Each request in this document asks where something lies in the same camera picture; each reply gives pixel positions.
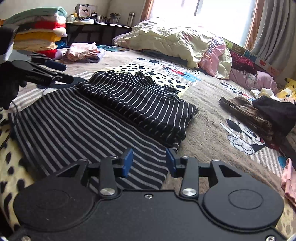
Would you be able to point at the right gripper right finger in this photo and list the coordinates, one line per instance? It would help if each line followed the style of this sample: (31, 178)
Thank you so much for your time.
(187, 168)

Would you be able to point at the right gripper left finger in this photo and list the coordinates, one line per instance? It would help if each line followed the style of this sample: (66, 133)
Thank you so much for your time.
(111, 168)

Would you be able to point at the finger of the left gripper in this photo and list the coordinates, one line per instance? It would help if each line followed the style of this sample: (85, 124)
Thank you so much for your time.
(43, 60)
(61, 77)

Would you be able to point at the black white striped shirt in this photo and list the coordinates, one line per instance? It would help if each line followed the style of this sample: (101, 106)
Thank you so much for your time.
(102, 117)

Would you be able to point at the pink folded baby clothes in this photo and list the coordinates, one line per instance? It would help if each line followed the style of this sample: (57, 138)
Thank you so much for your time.
(84, 53)

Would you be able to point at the stack of folded clothes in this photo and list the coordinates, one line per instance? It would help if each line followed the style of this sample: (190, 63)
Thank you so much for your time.
(38, 30)

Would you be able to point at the white crumpled clothes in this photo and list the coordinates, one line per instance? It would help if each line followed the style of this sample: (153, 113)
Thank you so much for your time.
(263, 92)

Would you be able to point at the black gloved left hand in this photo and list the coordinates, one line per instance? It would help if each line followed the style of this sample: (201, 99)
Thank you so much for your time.
(11, 81)

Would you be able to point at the mickey mouse brown blanket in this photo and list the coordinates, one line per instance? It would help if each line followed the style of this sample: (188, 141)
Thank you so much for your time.
(240, 197)

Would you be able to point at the dark side desk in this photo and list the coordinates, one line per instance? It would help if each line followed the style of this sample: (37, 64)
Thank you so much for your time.
(100, 33)

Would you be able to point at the white box on desk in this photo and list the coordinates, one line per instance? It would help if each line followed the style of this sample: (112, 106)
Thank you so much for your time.
(83, 10)

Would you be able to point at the brown plaid folded garment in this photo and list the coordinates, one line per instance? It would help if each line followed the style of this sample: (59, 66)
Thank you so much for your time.
(245, 112)

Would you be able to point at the steel thermos bottle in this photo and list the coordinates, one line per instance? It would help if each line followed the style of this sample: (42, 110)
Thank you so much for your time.
(130, 19)

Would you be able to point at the pink sweatshirt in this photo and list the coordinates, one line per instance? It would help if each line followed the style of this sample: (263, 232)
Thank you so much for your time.
(288, 182)

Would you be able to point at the black folded garment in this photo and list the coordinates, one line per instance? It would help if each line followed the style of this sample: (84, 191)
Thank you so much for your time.
(280, 114)

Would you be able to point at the lilac pillow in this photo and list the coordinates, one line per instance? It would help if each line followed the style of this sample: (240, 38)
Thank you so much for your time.
(250, 81)

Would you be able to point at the dark red dotted cloth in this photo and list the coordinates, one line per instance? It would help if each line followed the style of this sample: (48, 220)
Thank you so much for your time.
(242, 63)

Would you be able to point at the cream pink crumpled duvet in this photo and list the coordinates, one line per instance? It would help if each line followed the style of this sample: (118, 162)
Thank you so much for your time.
(193, 44)

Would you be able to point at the yellow pikachu plush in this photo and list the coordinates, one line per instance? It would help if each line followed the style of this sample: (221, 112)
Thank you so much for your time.
(288, 93)

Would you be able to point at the colourful alphabet foam mat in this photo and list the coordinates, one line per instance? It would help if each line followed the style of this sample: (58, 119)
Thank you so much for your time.
(262, 64)

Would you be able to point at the grey curtain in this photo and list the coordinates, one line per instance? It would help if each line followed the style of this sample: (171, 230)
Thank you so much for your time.
(276, 33)

